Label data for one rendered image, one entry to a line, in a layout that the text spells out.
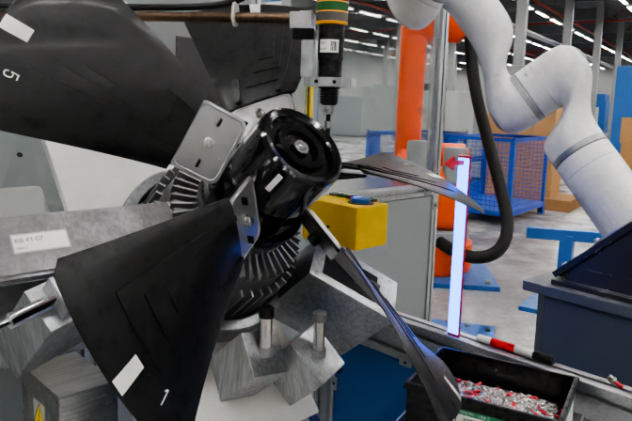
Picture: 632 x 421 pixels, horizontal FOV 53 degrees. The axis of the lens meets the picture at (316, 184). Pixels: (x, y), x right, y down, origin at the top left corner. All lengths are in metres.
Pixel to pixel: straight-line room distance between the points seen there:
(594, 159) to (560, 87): 0.17
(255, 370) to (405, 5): 0.61
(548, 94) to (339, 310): 0.74
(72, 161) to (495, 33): 0.92
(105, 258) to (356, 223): 0.77
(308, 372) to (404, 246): 1.40
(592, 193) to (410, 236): 0.99
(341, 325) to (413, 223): 1.32
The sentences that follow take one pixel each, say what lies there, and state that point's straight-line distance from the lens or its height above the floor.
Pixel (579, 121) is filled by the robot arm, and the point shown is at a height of 1.26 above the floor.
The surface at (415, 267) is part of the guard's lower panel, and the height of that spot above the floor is 0.70.
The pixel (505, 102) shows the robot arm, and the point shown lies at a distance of 1.45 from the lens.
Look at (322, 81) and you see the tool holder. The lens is 0.83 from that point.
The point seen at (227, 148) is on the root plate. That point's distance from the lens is 0.79.
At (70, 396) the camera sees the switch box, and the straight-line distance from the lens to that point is 1.04.
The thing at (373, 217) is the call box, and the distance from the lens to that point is 1.30.
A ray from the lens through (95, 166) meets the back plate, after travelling 0.98.
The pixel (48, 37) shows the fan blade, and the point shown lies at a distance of 0.77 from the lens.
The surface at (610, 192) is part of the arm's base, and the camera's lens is 1.37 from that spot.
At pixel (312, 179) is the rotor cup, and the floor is 1.19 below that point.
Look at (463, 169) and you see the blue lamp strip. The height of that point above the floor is 1.17.
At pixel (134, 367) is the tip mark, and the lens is 0.58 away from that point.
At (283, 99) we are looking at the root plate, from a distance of 0.87.
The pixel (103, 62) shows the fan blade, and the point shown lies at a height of 1.31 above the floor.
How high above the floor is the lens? 1.27
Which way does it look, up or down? 7 degrees down
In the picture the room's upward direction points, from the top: 2 degrees clockwise
